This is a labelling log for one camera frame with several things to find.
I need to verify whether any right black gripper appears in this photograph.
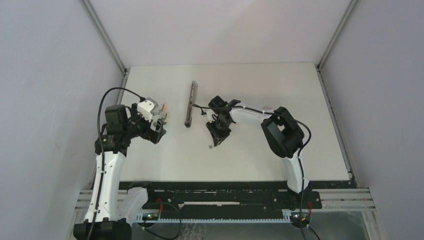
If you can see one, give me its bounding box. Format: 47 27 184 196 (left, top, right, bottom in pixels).
206 117 232 147

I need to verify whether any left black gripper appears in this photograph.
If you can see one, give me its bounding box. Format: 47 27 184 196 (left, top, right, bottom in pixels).
123 103 166 144

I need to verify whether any small beige stapler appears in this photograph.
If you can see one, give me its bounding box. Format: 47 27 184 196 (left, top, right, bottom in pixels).
158 112 168 122

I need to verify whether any small pink white stapler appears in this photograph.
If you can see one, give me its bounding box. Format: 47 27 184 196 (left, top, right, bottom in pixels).
159 103 168 114

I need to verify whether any grey black long stapler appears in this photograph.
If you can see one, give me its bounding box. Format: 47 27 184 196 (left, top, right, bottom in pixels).
184 81 198 128

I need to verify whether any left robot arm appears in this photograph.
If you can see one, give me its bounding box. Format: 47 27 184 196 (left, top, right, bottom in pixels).
73 99 167 240

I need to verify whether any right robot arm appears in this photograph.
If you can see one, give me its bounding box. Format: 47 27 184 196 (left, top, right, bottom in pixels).
205 95 310 208

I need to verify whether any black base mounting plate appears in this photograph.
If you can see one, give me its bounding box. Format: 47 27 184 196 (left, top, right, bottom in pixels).
119 180 357 222

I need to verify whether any left controller board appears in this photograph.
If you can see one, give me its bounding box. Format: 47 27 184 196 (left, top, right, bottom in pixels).
142 213 160 221

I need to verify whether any controller board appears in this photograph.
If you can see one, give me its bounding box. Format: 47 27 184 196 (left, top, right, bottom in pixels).
289 212 311 229
142 213 160 221

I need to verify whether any right controller board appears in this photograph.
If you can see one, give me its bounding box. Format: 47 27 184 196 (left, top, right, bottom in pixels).
289 212 311 229

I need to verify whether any left black camera cable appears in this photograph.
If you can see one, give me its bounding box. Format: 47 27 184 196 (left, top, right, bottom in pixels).
86 86 147 240

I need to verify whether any white cable duct rail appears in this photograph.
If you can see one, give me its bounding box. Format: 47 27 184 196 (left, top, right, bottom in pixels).
135 212 294 224

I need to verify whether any left aluminium frame post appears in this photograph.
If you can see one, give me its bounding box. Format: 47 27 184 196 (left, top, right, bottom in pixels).
79 0 128 87

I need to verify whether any aluminium frame post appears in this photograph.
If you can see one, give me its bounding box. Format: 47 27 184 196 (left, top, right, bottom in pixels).
79 0 128 87
316 0 360 80

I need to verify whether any right aluminium frame post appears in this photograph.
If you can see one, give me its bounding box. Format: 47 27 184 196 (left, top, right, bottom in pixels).
316 0 360 80

